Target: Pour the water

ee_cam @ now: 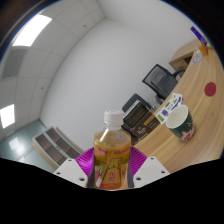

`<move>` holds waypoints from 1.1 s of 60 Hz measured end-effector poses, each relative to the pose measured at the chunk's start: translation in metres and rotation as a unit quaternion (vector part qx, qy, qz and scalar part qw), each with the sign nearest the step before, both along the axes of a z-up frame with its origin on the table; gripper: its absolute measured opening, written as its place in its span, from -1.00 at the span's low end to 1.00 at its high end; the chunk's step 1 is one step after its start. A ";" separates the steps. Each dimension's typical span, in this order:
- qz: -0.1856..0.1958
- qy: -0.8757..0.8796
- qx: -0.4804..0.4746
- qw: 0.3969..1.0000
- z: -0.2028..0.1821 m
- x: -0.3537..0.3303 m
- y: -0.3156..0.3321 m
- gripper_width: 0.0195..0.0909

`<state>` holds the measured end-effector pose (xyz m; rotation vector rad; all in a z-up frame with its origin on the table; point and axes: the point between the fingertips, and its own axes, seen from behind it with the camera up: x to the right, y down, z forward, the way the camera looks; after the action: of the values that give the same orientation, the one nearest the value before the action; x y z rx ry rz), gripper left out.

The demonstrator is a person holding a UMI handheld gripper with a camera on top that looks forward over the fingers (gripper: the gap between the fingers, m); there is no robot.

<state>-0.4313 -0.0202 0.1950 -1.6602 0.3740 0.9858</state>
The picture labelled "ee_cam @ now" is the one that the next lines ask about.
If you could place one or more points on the ceiling air vent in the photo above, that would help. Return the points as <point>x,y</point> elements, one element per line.
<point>13,61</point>

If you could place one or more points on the small ceiling light panel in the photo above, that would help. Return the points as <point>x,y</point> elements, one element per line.
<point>7,115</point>

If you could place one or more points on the flat round red coaster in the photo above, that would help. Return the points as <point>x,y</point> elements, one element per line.
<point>210,89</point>

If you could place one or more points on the wooden side desk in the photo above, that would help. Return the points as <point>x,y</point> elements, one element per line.
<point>185,55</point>

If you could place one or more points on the wooden glass-door shelf cabinet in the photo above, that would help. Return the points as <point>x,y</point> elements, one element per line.
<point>55,146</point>

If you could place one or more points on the green white-lined mug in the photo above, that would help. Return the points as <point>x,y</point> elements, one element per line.
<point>182,128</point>

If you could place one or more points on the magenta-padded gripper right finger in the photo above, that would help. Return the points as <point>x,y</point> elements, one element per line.
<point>138,161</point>

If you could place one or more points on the upright purple box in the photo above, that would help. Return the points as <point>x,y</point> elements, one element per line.
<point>199,35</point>

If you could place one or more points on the white printed leaflet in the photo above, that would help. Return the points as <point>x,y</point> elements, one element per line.
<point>170,107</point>

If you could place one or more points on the orange wooden box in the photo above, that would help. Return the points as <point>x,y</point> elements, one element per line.
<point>203,50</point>

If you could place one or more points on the dark striped cardboard box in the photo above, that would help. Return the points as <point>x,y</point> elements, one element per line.
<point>137,115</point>

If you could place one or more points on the slim dark cardboard box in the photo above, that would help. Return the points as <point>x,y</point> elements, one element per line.
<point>128,133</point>

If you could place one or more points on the orange-labelled drink bottle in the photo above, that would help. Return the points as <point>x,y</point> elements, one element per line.
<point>112,153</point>

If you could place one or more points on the black mesh office chair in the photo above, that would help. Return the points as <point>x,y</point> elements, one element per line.
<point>160,80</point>

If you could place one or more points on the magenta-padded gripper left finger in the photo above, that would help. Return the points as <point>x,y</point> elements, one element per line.
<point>85,160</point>

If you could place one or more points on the white round disc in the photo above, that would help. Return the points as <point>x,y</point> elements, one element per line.
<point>197,57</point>

